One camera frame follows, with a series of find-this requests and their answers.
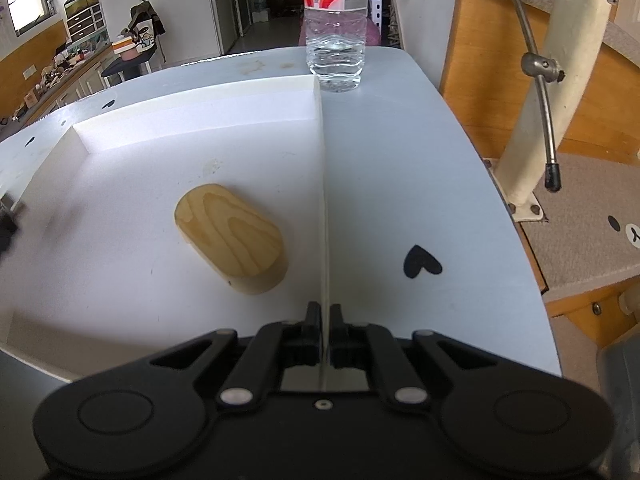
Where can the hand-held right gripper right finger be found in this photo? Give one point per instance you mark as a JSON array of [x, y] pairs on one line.
[[336, 325]]

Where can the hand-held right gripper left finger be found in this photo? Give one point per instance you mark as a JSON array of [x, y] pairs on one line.
[[312, 322]]

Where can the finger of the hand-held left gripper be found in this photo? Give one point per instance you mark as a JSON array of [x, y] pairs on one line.
[[7, 230]]

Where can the white box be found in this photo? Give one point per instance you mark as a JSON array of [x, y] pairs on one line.
[[125, 160]]

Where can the oval wooden block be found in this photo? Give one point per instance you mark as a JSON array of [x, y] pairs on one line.
[[230, 235]]

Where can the cluttered counter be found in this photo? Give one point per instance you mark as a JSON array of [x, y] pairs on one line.
[[55, 85]]

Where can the small dark table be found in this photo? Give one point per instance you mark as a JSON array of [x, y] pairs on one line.
[[125, 66]]

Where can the stacked pink and white boxes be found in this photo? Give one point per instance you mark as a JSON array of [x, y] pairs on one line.
[[125, 47]]

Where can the drawer cabinet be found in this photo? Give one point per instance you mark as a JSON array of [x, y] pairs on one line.
[[86, 22]]

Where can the window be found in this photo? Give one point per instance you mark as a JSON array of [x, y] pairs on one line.
[[30, 2]]

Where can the cartoon print bag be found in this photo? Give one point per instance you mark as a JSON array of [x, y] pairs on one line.
[[147, 25]]

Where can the clear plastic water bottle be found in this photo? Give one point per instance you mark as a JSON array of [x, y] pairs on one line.
[[335, 35]]

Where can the white perforated rack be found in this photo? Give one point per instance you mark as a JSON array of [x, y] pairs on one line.
[[376, 17]]

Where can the white fridge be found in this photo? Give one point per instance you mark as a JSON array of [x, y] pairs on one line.
[[227, 5]]

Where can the curved metal rod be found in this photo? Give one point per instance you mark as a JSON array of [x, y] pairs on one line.
[[542, 67]]

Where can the white post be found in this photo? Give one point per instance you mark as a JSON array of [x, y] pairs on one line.
[[560, 85]]

